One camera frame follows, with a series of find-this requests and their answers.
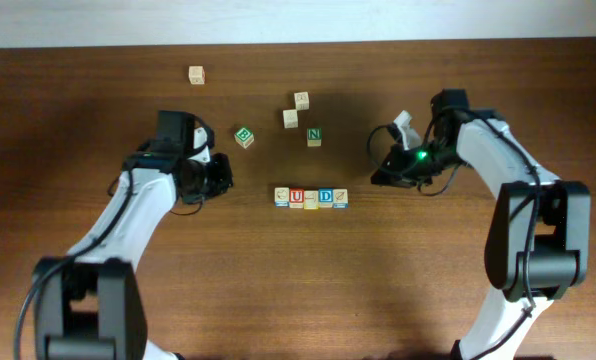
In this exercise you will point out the blue D letter block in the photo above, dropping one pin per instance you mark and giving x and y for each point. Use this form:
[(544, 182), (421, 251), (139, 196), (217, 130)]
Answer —
[(325, 198)]

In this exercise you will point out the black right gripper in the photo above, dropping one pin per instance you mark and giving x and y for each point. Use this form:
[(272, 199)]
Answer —
[(394, 180)]

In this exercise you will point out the green N letter block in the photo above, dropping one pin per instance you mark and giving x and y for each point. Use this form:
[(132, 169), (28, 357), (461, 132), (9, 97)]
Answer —
[(314, 137)]

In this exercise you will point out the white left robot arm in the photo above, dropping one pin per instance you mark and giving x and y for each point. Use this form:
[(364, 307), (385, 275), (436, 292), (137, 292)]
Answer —
[(88, 305)]

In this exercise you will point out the wooden block pair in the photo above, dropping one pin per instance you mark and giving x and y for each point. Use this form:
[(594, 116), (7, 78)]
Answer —
[(290, 118), (301, 100)]

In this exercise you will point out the red U letter block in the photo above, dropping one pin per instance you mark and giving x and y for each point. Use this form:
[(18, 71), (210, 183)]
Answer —
[(296, 198)]

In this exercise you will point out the yellow edged wooden block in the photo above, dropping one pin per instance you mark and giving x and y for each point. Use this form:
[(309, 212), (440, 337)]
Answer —
[(311, 199)]

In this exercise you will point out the green B letter block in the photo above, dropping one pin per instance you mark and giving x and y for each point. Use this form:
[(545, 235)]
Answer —
[(244, 137)]

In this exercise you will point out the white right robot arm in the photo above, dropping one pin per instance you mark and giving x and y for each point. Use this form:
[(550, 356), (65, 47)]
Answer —
[(538, 241)]

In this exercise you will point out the plain wooden block far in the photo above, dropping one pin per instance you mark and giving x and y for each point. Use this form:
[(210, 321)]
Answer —
[(196, 75)]

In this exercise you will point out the wooden block lower pair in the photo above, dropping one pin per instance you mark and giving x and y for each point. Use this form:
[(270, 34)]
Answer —
[(290, 118)]

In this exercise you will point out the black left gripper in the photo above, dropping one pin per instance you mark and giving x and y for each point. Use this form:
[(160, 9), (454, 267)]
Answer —
[(221, 179)]

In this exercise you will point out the baseball picture wooden block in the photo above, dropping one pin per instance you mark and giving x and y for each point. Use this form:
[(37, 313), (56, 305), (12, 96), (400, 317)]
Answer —
[(281, 196)]

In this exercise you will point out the wooden block upper pair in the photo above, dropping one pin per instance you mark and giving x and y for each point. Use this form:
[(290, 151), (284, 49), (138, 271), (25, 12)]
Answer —
[(301, 100)]

